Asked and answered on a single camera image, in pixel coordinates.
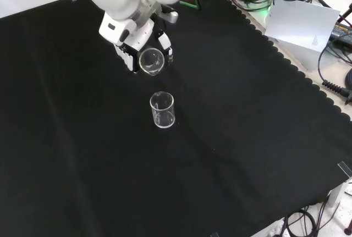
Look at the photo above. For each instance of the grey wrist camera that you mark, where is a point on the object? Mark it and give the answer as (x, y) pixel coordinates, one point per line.
(171, 17)

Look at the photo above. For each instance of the small clear glass beaker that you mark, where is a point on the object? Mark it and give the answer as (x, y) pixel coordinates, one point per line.
(158, 68)

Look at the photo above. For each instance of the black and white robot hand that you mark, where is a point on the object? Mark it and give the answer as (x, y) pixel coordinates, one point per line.
(129, 35)

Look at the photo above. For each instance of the aluminium bench leg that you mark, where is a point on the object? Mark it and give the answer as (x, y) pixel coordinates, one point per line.
(339, 194)

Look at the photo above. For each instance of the black bench cloth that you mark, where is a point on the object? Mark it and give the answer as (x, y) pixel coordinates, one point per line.
(82, 143)

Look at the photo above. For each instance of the black tripod leg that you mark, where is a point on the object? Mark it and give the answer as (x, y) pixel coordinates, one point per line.
(346, 14)

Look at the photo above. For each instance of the black power adapter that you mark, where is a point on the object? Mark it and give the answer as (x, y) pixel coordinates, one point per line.
(342, 32)

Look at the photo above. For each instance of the large clear glass beaker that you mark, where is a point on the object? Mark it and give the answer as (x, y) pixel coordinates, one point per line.
(163, 120)

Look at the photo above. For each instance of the white power strip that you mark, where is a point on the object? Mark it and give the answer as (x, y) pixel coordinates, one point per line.
(275, 228)

